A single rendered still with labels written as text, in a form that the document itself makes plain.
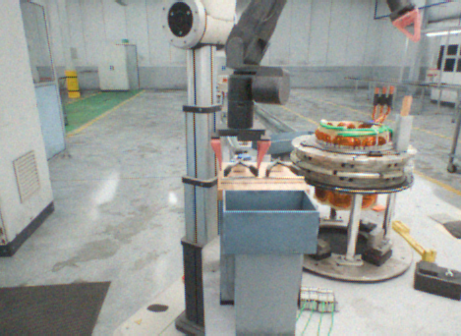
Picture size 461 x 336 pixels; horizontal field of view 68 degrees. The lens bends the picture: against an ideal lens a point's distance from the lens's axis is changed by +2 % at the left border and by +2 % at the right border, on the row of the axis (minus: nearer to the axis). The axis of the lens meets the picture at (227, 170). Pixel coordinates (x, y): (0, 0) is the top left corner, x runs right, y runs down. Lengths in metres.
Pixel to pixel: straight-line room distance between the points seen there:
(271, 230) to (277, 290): 0.14
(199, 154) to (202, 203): 0.18
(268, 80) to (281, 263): 0.35
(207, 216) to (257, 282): 0.58
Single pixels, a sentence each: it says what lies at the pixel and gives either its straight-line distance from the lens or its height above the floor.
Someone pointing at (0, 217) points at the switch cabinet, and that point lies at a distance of 2.79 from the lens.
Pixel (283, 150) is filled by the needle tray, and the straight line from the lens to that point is 1.15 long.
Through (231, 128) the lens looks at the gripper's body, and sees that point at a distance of 0.71.
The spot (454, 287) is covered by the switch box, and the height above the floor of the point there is 0.81.
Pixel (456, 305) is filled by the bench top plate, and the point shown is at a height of 0.78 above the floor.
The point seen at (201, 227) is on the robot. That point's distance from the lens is 1.25.
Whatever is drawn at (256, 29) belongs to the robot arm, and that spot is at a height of 1.37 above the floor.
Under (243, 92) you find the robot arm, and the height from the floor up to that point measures 1.25.
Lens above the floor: 1.31
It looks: 18 degrees down
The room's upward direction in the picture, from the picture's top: straight up
